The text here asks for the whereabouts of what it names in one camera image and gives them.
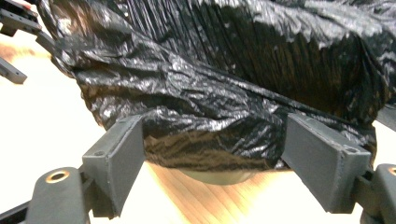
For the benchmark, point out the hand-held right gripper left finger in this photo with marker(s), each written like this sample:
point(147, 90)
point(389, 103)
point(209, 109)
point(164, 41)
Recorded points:
point(121, 161)

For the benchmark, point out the green plastic trash bin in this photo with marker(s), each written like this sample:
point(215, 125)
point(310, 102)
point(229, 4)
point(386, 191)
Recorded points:
point(218, 177)

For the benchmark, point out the black plastic garbage bag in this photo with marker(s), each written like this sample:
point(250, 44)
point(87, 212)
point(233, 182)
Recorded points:
point(211, 77)

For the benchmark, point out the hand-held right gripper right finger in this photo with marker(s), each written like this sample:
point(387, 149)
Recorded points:
point(327, 168)

